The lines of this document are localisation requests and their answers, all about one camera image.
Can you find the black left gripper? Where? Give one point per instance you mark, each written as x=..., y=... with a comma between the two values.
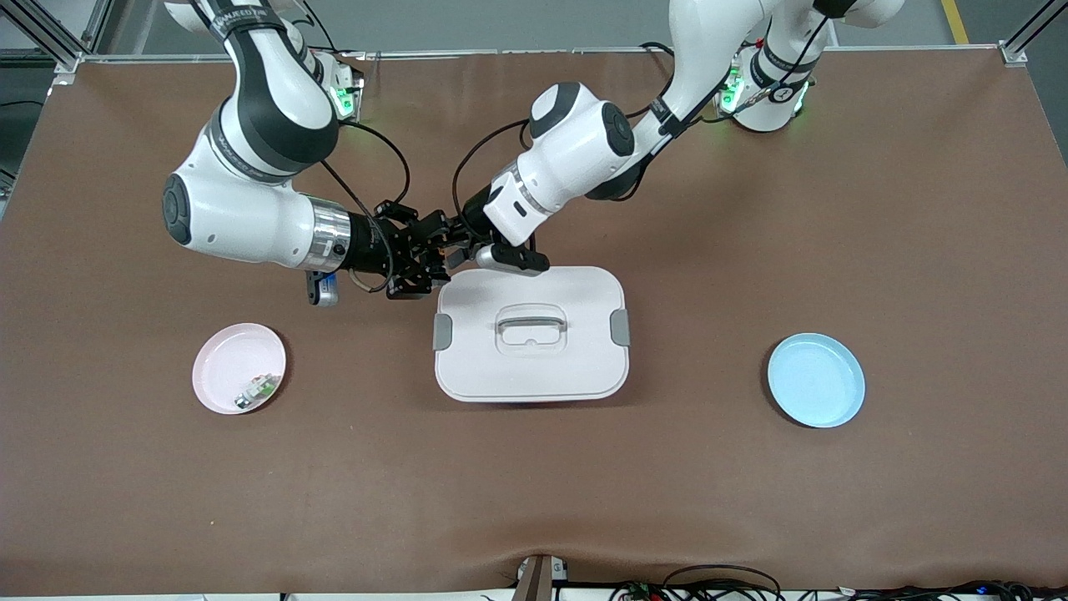
x=473, y=215

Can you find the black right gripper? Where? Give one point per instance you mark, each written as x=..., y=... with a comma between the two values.
x=370, y=244

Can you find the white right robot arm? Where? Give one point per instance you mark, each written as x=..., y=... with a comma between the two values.
x=242, y=217

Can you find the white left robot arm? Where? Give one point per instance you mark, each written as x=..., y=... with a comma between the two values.
x=576, y=142

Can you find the pink round plate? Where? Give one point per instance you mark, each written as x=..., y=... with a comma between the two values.
x=219, y=384

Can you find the brown table mat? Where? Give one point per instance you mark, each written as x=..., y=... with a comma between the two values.
x=534, y=484

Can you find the light blue round plate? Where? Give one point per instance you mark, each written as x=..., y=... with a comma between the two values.
x=816, y=380

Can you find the green push button switch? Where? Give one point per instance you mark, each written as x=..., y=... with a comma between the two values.
x=254, y=391

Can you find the silver table edge rail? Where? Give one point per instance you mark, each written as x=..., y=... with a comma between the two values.
x=542, y=52

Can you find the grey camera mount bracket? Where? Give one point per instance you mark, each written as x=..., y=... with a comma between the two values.
x=534, y=580

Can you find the aluminium frame corner post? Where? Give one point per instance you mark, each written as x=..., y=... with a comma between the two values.
x=1014, y=55
x=67, y=60

